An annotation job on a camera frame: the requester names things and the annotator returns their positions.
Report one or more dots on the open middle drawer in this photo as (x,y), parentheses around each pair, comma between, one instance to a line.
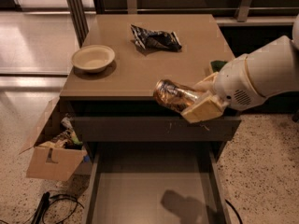
(155,187)

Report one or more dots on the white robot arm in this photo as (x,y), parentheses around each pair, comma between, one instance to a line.
(274,68)

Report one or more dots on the cardboard box with trash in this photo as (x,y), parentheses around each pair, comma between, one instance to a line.
(58,152)

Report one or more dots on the dark crumpled chip bag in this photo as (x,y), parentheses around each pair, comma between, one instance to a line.
(148,39)

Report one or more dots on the closed top drawer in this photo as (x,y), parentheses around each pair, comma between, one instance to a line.
(154,129)

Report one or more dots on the grey drawer cabinet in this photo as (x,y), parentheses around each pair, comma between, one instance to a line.
(125,88)

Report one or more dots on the green yellow sponge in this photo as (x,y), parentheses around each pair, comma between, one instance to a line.
(217,65)

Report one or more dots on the white paper bowl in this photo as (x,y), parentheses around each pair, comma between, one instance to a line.
(93,58)

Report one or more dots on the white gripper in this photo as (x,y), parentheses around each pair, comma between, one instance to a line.
(232,80)

